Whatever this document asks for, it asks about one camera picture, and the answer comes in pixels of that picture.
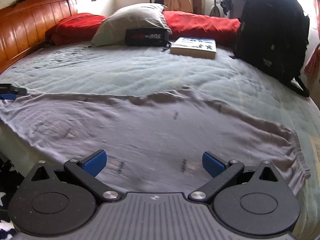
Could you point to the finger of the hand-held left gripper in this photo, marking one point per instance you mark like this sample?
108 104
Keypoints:
7 97
12 89

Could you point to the orange patterned curtain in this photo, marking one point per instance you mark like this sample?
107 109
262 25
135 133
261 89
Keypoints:
313 62

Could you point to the grey pants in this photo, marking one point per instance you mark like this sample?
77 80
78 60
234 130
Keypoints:
150 130

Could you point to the red crumpled blanket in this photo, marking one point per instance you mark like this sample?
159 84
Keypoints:
200 25

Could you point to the black backpack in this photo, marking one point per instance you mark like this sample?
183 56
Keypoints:
270 30

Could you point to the black star print clothing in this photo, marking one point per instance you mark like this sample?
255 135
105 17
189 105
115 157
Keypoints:
7 180

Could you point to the brown cardboard boxes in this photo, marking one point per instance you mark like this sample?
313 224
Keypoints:
185 2

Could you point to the red folded quilt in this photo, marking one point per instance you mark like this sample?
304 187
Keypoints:
75 25

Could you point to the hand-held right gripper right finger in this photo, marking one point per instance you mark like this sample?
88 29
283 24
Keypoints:
212 165

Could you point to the black zip pouch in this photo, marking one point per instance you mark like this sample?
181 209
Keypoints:
145 37

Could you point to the wooden headboard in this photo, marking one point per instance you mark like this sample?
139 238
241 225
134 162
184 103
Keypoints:
25 25

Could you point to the thick paperback book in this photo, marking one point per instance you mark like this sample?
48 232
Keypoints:
192 51

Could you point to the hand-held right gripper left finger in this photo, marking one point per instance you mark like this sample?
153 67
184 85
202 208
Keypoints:
95 163

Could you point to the grey green pillow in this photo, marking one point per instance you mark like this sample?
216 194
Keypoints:
130 17

